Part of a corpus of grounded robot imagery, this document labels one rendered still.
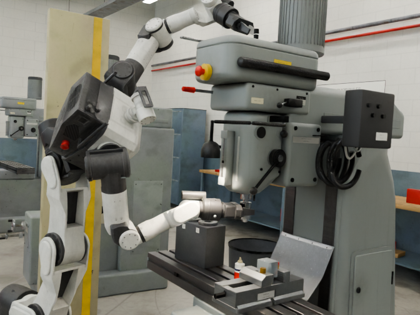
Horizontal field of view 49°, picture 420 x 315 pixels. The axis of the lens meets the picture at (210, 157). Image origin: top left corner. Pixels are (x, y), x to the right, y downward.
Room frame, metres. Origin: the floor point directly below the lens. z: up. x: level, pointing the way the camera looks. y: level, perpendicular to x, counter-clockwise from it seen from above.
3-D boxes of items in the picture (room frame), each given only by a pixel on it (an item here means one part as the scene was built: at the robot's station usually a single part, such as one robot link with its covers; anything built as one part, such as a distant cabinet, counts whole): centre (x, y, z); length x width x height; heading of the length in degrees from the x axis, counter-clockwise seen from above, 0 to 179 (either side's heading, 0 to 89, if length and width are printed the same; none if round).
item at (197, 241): (2.14, 0.03, 1.03); 0.22 x 0.12 x 0.20; 42
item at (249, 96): (1.86, -0.19, 1.68); 0.34 x 0.24 x 0.10; 125
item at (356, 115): (1.73, -0.59, 1.62); 0.20 x 0.09 x 0.21; 125
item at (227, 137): (1.77, -0.06, 1.45); 0.04 x 0.04 x 0.21; 35
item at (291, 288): (1.69, -0.22, 0.98); 0.35 x 0.15 x 0.11; 127
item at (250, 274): (1.68, -0.20, 1.02); 0.12 x 0.06 x 0.04; 37
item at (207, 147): (1.70, 0.00, 1.48); 0.07 x 0.07 x 0.06
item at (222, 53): (1.84, -0.17, 1.81); 0.47 x 0.26 x 0.16; 125
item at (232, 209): (1.81, -0.07, 1.23); 0.13 x 0.12 x 0.10; 13
